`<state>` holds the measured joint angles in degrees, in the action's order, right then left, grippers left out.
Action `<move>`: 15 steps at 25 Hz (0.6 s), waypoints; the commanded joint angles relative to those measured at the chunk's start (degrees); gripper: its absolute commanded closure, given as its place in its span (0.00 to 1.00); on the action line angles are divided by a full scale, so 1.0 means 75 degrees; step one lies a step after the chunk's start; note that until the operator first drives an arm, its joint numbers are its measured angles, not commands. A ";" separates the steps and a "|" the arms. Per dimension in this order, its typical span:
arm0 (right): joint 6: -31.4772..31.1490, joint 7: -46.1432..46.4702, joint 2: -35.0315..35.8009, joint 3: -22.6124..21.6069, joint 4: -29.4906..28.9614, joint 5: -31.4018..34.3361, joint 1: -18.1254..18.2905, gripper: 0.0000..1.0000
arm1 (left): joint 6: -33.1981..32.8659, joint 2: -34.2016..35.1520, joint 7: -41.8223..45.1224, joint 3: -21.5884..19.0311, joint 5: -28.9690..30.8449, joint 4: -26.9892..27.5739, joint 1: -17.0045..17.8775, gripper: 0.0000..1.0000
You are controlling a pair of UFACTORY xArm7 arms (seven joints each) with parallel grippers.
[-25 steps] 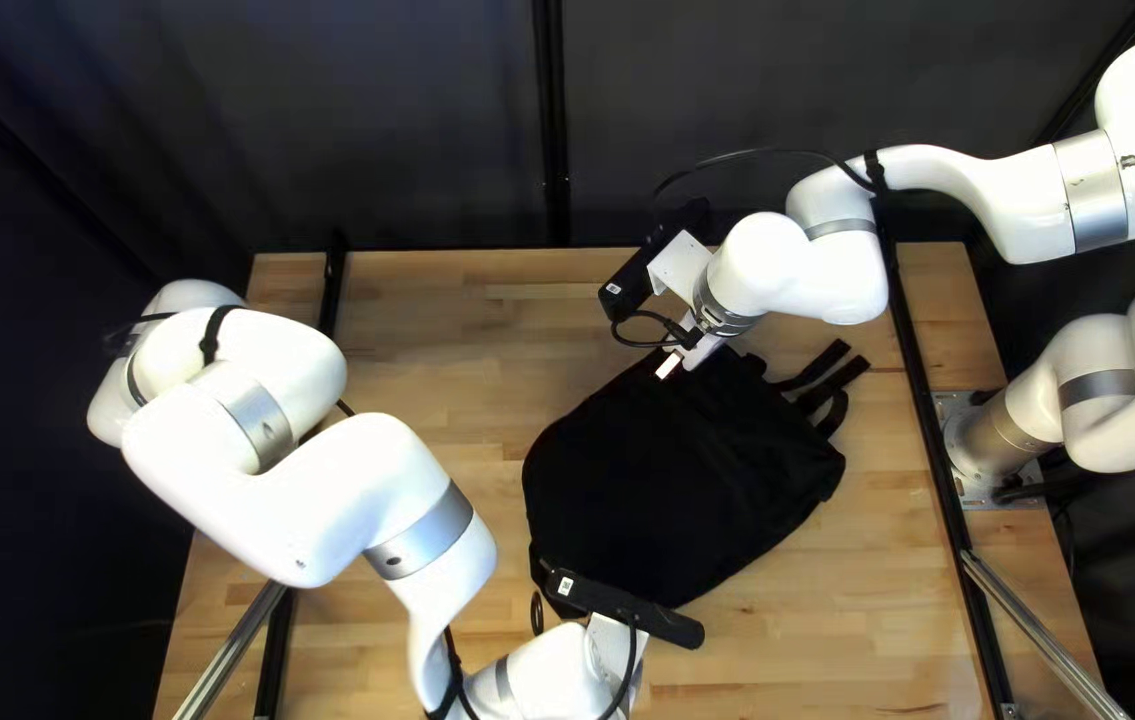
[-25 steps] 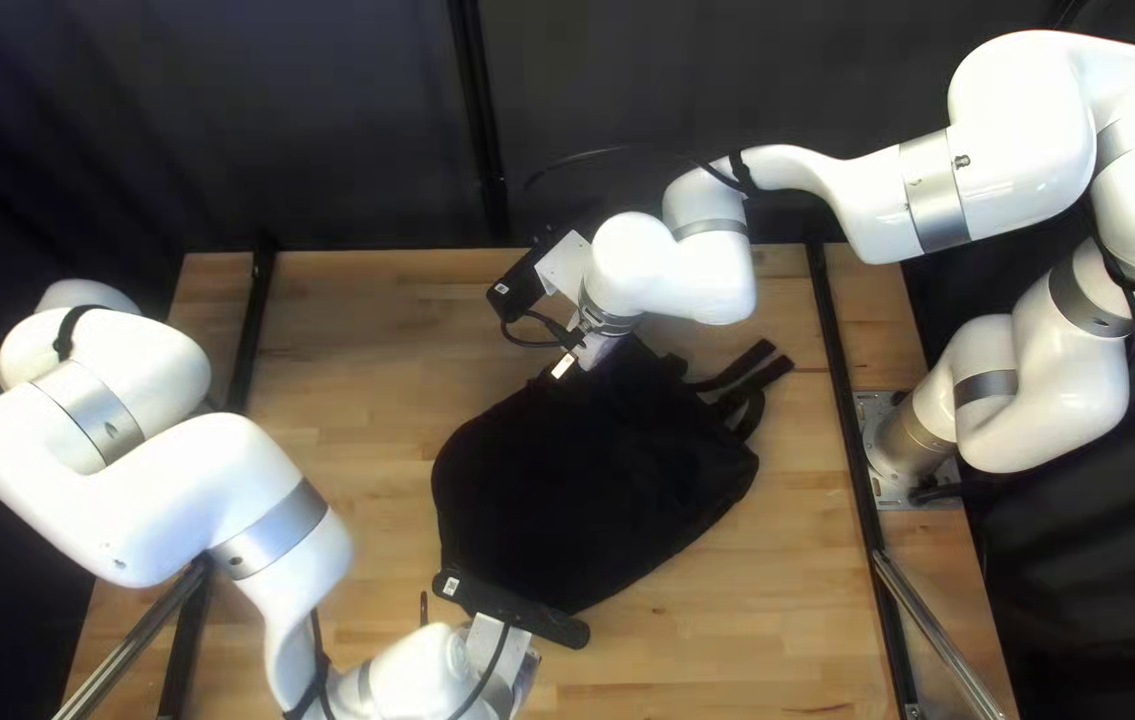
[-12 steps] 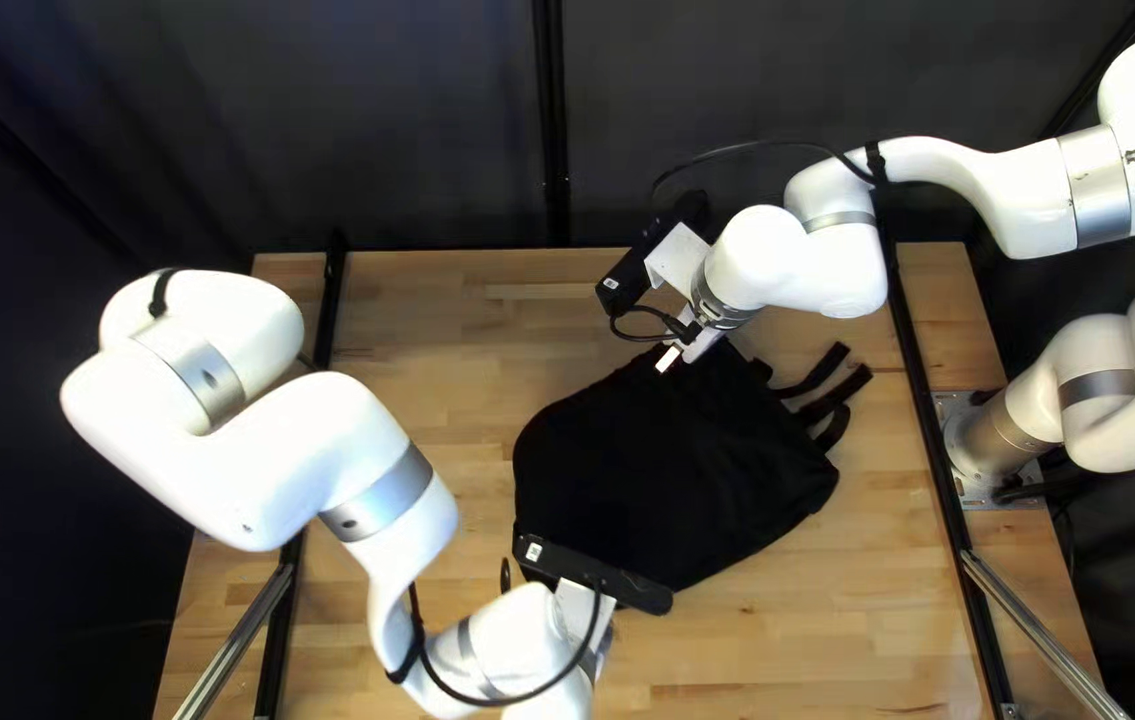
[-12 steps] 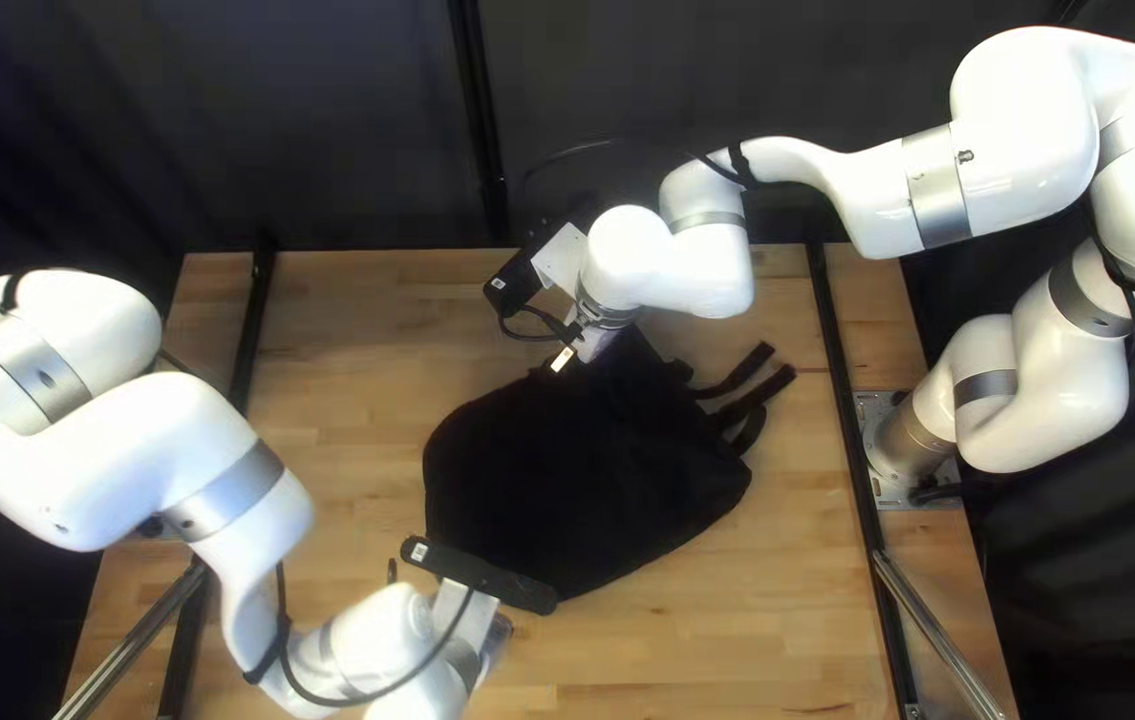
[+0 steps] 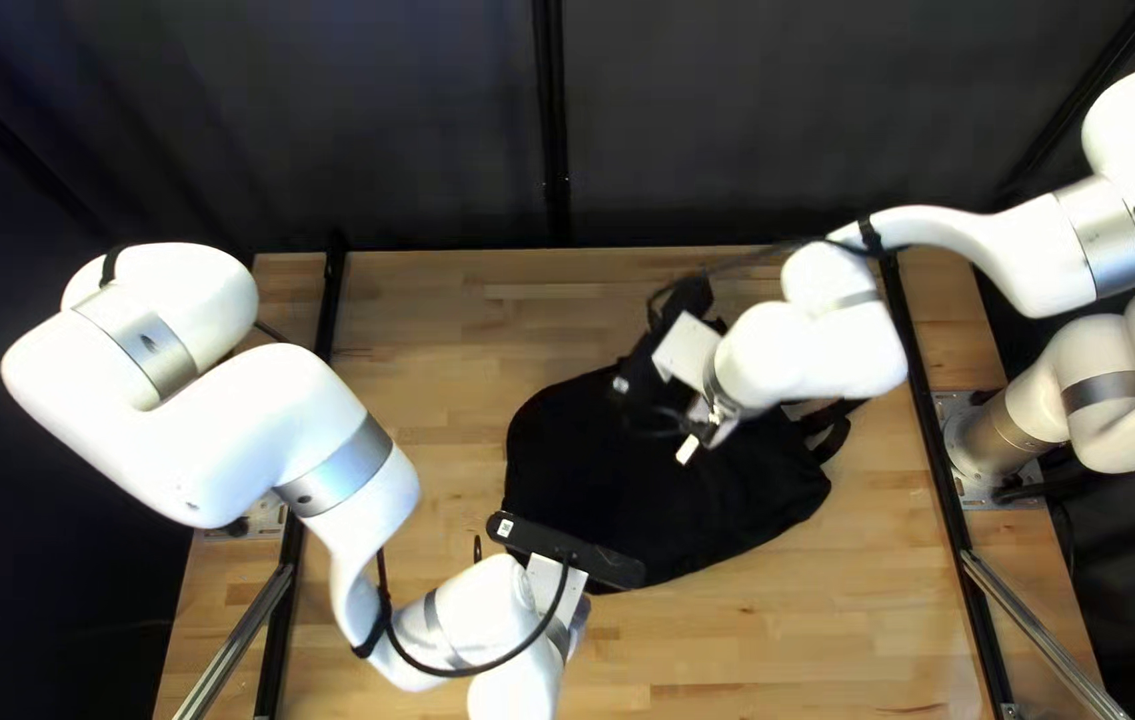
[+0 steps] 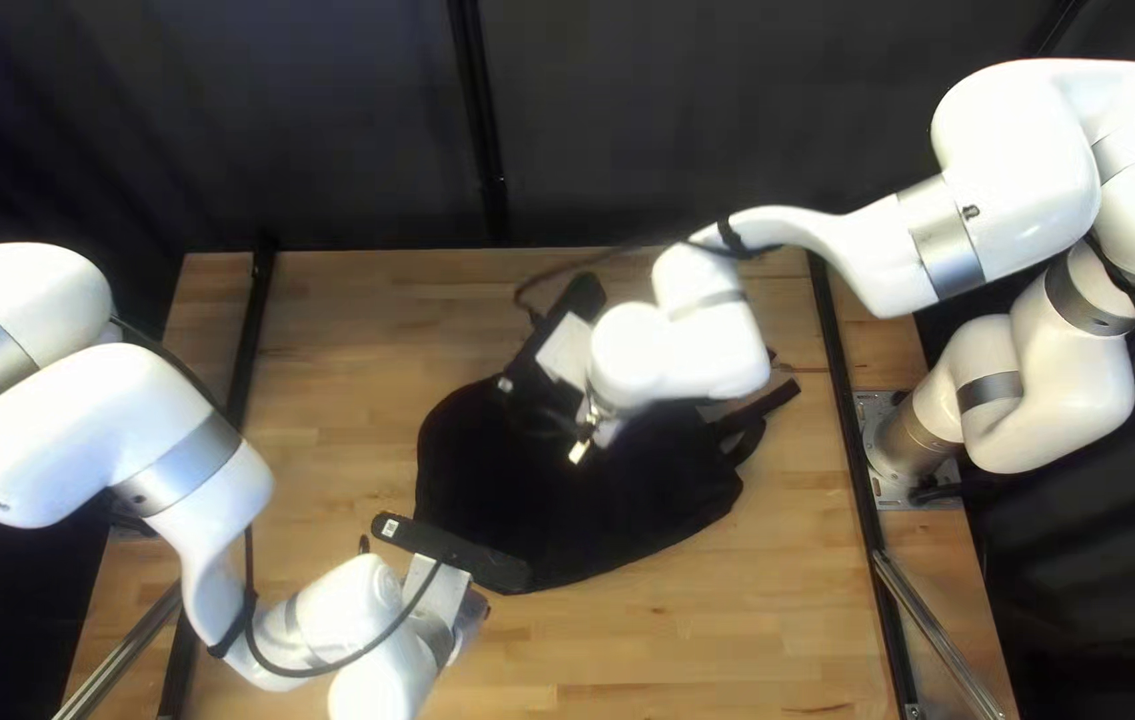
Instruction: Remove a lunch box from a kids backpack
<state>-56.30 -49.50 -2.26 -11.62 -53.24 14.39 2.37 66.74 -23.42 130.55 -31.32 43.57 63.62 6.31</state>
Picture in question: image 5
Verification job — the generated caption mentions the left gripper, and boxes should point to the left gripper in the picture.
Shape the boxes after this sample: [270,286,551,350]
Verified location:
[524,553,591,633]

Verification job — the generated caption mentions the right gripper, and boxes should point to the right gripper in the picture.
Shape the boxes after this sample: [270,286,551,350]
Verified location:
[651,311,742,467]

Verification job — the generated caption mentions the black backpack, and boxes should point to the black backpack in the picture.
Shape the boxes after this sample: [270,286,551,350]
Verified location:
[501,290,870,597]

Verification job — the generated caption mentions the silver mounting plate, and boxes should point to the silver mounting plate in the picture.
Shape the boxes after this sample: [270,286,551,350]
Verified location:
[931,390,1050,511]
[192,495,291,543]

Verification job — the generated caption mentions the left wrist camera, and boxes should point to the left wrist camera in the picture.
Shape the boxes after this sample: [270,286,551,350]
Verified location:
[485,511,647,593]

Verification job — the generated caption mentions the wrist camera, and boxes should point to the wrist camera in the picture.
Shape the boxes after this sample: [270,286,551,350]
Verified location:
[485,511,647,593]
[612,275,728,401]

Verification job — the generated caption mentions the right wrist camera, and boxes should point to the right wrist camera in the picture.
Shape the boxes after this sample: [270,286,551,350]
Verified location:
[612,275,728,401]

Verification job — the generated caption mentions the black cable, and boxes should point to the black cable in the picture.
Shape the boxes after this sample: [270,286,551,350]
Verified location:
[352,548,573,681]
[645,218,888,321]

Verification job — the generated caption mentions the black frame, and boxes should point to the black frame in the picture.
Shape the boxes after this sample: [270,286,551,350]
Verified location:
[167,0,1135,720]

